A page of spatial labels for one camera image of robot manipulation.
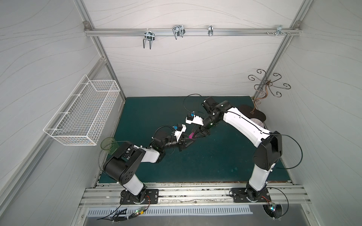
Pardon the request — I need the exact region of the metal double hook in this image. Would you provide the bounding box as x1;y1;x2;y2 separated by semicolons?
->
143;31;155;49
172;25;185;40

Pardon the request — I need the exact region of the magenta paint jar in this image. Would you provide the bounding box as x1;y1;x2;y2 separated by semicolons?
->
189;132;195;139

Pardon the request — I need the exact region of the aluminium top crossbar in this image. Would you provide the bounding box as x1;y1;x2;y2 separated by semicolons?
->
84;26;302;37

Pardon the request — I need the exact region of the pink patterned bowl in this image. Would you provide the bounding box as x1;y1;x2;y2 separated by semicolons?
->
251;118;265;128

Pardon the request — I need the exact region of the metal double hook middle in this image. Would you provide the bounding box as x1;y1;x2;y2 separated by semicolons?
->
172;25;185;40

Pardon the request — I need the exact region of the metal double hook left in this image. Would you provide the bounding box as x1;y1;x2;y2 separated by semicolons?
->
143;31;155;49

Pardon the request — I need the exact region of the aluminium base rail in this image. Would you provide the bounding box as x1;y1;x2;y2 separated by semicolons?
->
79;181;312;207

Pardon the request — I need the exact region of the small metal hook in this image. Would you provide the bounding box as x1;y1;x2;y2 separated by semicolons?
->
208;25;214;37

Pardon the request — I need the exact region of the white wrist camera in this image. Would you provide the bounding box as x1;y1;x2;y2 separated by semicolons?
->
185;112;204;126
173;124;186;141

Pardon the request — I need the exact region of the white slotted cable duct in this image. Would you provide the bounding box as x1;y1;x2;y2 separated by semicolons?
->
87;205;253;218

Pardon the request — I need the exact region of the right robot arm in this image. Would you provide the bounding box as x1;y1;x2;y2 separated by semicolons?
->
186;97;284;202

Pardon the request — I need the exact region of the round black device with LED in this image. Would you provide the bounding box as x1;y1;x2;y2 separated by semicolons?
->
263;204;283;219

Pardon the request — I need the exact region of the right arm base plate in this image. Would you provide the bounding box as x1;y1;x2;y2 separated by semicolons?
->
230;187;271;203

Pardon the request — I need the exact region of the green plastic cup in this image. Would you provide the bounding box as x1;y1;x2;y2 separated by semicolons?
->
100;137;119;155

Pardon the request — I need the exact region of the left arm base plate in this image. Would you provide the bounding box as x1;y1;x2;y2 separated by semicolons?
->
120;188;159;205

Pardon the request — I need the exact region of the white wire basket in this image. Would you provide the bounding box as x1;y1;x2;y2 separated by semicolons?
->
43;75;120;146

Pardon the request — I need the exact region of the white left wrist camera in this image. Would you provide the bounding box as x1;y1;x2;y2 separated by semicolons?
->
173;124;186;141

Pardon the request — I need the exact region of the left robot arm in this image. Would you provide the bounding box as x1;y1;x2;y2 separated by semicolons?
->
101;124;196;202

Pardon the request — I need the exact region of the green table mat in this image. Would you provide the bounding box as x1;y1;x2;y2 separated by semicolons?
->
97;95;291;183

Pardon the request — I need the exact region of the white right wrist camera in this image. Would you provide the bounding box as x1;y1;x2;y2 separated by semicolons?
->
185;112;204;126

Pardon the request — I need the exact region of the metal hook tree stand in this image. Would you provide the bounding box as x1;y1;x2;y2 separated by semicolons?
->
237;73;291;123

